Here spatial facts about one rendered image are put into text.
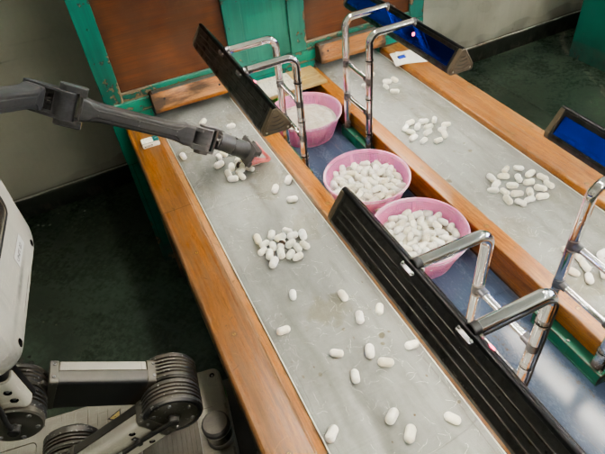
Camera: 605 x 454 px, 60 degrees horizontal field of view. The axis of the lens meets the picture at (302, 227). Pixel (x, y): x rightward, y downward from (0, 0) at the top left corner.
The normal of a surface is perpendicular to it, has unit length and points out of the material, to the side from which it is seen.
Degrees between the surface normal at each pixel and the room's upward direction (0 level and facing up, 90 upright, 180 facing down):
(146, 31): 90
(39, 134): 90
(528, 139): 0
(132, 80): 90
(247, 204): 0
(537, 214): 0
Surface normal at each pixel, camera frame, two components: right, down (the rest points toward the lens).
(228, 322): -0.08, -0.72
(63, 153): 0.45, 0.58
